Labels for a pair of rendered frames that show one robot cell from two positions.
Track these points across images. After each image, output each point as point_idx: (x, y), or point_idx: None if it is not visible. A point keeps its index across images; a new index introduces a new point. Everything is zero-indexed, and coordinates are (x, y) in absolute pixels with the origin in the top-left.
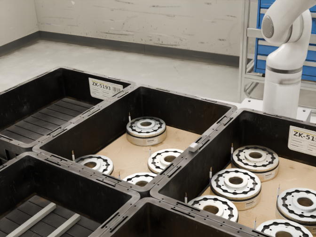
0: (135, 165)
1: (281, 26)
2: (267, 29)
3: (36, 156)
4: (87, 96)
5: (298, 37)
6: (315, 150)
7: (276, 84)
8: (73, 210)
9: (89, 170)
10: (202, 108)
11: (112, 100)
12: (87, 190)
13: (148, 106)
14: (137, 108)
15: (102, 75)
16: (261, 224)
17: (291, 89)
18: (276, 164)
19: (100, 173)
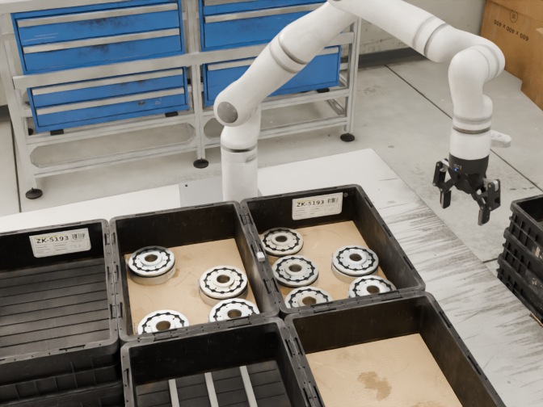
0: (185, 304)
1: (247, 110)
2: (229, 115)
3: (141, 343)
4: (27, 259)
5: (254, 113)
6: (317, 211)
7: (242, 164)
8: (193, 374)
9: (210, 325)
10: (199, 216)
11: (113, 249)
12: (218, 343)
13: (128, 238)
14: (119, 246)
15: (48, 225)
16: (349, 290)
17: (255, 162)
18: (302, 238)
19: (224, 321)
